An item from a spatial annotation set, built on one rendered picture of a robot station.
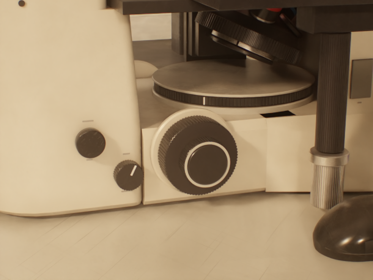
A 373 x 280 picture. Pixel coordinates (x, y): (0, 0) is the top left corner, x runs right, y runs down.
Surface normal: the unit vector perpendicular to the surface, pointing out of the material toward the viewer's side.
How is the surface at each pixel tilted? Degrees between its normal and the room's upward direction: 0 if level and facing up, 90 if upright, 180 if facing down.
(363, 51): 90
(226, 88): 0
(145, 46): 0
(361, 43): 90
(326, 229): 49
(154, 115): 0
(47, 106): 90
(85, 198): 90
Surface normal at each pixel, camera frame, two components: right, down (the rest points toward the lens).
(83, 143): 0.30, 0.28
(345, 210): -0.49, -0.79
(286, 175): -0.02, 0.29
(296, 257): 0.00, -0.96
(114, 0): -0.95, 0.09
